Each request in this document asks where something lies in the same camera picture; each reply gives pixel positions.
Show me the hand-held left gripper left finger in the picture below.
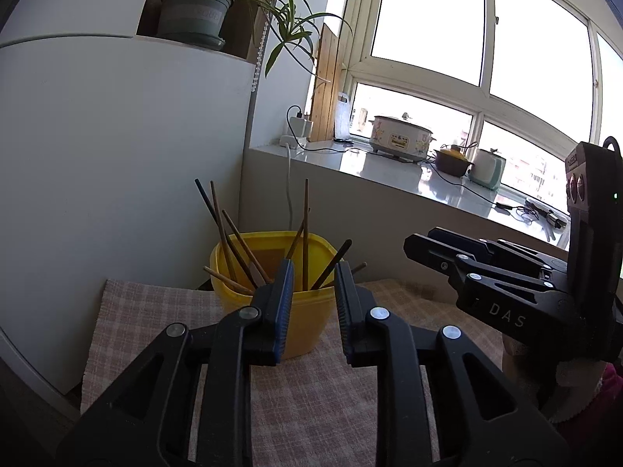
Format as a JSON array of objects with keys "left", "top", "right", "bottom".
[{"left": 56, "top": 259, "right": 296, "bottom": 467}]

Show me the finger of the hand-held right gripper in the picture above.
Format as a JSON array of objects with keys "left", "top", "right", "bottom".
[
  {"left": 427, "top": 226, "right": 568, "bottom": 281},
  {"left": 403, "top": 232, "right": 575, "bottom": 352}
]

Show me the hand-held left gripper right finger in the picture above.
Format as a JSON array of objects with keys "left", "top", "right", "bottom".
[{"left": 335, "top": 261, "right": 570, "bottom": 467}]

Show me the yellow plastic container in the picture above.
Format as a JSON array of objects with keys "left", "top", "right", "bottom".
[{"left": 209, "top": 231, "right": 339, "bottom": 361}]

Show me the brown wooden chopstick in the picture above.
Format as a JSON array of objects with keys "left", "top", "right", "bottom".
[
  {"left": 221, "top": 210, "right": 273, "bottom": 285},
  {"left": 209, "top": 181, "right": 241, "bottom": 285},
  {"left": 321, "top": 262, "right": 369, "bottom": 290},
  {"left": 202, "top": 265, "right": 256, "bottom": 297}
]

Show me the red-tipped brown chopstick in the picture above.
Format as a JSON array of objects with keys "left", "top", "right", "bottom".
[
  {"left": 285, "top": 207, "right": 312, "bottom": 261},
  {"left": 302, "top": 178, "right": 310, "bottom": 293}
]

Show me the white mint kettle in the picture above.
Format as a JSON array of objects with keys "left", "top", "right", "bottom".
[{"left": 468, "top": 147, "right": 507, "bottom": 191}]

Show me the brown clay pot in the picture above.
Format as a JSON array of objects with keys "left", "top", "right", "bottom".
[{"left": 433, "top": 145, "right": 474, "bottom": 178}]

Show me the magenta clothing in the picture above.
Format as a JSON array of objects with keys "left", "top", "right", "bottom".
[{"left": 569, "top": 360, "right": 623, "bottom": 448}]

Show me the pink plaid cloth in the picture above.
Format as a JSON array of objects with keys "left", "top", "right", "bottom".
[{"left": 80, "top": 277, "right": 512, "bottom": 467}]

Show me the grey windowsill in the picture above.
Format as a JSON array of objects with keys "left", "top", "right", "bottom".
[{"left": 248, "top": 136, "right": 571, "bottom": 250}]

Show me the floral white slow cooker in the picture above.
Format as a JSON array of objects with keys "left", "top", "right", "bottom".
[{"left": 367, "top": 113, "right": 437, "bottom": 162}]

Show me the translucent plastic board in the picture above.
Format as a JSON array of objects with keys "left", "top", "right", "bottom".
[{"left": 335, "top": 92, "right": 352, "bottom": 141}]

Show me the wooden slat board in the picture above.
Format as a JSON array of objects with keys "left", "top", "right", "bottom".
[{"left": 309, "top": 23, "right": 349, "bottom": 143}]

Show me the white cabinet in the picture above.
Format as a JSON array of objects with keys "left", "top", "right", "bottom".
[{"left": 0, "top": 0, "right": 341, "bottom": 400}]

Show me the green spider plant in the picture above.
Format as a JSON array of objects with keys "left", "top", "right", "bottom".
[{"left": 160, "top": 0, "right": 354, "bottom": 79}]

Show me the grey-green plant pot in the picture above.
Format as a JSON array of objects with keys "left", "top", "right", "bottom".
[{"left": 156, "top": 0, "right": 234, "bottom": 51}]

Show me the white power cord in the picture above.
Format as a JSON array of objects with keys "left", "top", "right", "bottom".
[{"left": 285, "top": 146, "right": 296, "bottom": 225}]

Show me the white window frame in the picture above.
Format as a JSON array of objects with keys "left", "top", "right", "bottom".
[{"left": 309, "top": 0, "right": 623, "bottom": 205}]

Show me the white bead chain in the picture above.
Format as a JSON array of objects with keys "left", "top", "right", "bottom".
[{"left": 250, "top": 0, "right": 286, "bottom": 93}]

